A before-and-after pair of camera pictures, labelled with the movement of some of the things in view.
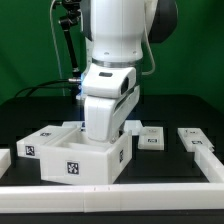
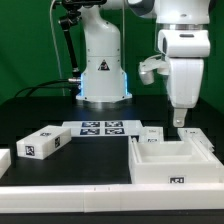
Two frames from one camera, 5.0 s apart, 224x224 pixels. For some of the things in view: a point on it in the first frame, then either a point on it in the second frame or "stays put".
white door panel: (190, 138) stays put
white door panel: (151, 138) stays put
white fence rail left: (5, 160) stays put
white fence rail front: (111, 198) stays put
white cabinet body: (73, 157) to (171, 162)
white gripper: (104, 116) to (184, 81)
